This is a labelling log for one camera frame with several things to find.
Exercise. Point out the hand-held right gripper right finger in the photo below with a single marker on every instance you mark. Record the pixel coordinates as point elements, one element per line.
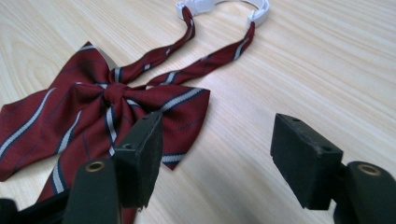
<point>306,161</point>

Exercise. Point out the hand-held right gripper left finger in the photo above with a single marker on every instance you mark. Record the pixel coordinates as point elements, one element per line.
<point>140,161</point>

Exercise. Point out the red striped bow tie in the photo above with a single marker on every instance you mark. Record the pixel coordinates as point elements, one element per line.
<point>93,102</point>

